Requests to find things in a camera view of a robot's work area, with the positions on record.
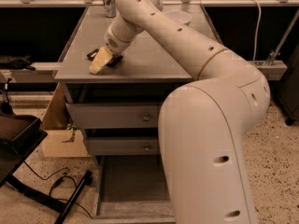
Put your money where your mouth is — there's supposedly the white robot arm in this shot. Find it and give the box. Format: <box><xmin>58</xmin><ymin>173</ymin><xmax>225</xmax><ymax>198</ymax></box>
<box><xmin>90</xmin><ymin>0</ymin><xmax>270</xmax><ymax>224</ymax></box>

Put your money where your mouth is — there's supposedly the grey drawer cabinet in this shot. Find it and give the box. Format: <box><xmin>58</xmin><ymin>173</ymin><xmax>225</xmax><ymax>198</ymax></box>
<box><xmin>55</xmin><ymin>7</ymin><xmax>192</xmax><ymax>156</ymax></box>

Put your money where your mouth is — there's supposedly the grey top drawer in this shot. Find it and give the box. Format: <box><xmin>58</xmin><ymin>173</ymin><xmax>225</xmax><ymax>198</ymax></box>
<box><xmin>66</xmin><ymin>104</ymin><xmax>158</xmax><ymax>129</ymax></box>

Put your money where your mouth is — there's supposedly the grey drawer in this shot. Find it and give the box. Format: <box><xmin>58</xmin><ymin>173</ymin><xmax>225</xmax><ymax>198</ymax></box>
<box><xmin>83</xmin><ymin>137</ymin><xmax>159</xmax><ymax>156</ymax></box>
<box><xmin>84</xmin><ymin>155</ymin><xmax>176</xmax><ymax>224</ymax></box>
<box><xmin>66</xmin><ymin>104</ymin><xmax>158</xmax><ymax>129</ymax></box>

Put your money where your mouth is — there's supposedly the grey middle drawer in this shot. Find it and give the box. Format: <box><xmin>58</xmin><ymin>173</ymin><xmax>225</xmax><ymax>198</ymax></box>
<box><xmin>83</xmin><ymin>137</ymin><xmax>159</xmax><ymax>156</ymax></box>

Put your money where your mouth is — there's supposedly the grey bottom drawer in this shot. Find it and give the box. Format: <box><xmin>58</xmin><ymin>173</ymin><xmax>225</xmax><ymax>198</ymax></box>
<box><xmin>84</xmin><ymin>155</ymin><xmax>176</xmax><ymax>224</ymax></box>

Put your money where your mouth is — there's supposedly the silver drink can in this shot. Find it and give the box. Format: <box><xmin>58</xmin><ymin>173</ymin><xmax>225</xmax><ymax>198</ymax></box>
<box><xmin>103</xmin><ymin>0</ymin><xmax>116</xmax><ymax>18</ymax></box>

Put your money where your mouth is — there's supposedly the white bowl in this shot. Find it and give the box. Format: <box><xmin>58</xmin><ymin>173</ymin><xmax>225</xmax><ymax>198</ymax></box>
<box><xmin>164</xmin><ymin>10</ymin><xmax>192</xmax><ymax>25</ymax></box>

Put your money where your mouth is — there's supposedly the cardboard box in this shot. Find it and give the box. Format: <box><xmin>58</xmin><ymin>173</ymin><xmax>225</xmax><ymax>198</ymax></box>
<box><xmin>41</xmin><ymin>84</ymin><xmax>89</xmax><ymax>158</ymax></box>

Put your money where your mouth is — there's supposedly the black chair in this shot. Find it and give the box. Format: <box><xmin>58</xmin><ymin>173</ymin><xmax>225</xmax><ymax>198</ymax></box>
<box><xmin>0</xmin><ymin>102</ymin><xmax>93</xmax><ymax>224</ymax></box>

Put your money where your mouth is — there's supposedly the black bag on rail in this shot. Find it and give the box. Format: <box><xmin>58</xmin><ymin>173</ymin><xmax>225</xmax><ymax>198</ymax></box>
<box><xmin>0</xmin><ymin>55</ymin><xmax>35</xmax><ymax>70</ymax></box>

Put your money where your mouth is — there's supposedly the black floor cable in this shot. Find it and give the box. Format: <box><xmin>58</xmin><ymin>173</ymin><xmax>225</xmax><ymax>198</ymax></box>
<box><xmin>23</xmin><ymin>161</ymin><xmax>93</xmax><ymax>218</ymax></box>

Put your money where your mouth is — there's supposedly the white cable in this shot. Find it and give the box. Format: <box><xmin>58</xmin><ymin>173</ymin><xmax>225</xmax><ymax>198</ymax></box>
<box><xmin>248</xmin><ymin>0</ymin><xmax>263</xmax><ymax>63</ymax></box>

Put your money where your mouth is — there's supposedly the metal rail frame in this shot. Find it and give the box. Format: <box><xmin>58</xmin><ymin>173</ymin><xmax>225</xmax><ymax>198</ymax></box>
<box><xmin>1</xmin><ymin>0</ymin><xmax>299</xmax><ymax>80</ymax></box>

